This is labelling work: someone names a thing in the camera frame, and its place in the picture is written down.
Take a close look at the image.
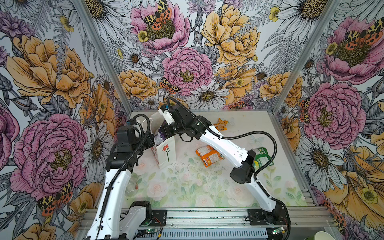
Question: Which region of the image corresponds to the white ventilated cable duct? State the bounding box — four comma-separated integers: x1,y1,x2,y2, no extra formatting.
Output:
86,227,269,240

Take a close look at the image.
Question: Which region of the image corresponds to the green rainbow candy bag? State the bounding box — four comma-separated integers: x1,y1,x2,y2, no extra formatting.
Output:
253,147,271,170

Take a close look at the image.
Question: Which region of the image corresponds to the white round bowl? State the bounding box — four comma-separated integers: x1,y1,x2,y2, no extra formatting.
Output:
309,231,335,240

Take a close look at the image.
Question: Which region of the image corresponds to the white paper gift bag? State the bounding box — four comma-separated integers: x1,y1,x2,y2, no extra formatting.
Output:
150,112,176,169

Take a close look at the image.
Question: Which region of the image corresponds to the green circuit board right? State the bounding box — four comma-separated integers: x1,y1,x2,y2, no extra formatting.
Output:
272,227,286,235

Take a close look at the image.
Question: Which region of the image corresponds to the aluminium frame rail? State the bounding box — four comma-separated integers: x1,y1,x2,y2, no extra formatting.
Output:
78,206,334,230

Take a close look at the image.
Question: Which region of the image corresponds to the green circuit board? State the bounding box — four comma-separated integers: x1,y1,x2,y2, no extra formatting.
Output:
272,227,286,235
138,229,157,235

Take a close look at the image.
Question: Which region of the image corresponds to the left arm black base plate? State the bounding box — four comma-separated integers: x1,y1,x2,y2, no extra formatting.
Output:
124,209,168,227

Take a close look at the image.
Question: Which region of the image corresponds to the green circuit board left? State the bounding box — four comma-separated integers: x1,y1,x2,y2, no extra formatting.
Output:
138,229,157,235

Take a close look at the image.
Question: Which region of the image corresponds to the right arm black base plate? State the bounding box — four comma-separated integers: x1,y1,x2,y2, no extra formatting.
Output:
246,209,291,226

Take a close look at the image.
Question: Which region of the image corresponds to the small orange snack packet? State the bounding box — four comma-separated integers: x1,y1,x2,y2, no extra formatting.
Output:
214,118,229,132

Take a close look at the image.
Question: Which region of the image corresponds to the purple snack bag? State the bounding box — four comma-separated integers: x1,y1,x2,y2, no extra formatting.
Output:
154,127,167,146

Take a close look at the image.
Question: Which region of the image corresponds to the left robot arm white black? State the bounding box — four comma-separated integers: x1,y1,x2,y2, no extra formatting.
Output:
85,124,154,240

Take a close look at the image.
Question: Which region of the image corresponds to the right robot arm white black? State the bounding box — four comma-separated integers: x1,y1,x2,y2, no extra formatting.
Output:
159,104,284,225

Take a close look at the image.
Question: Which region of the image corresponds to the orange white snack bag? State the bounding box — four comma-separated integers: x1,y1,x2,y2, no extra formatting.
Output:
196,146,224,168

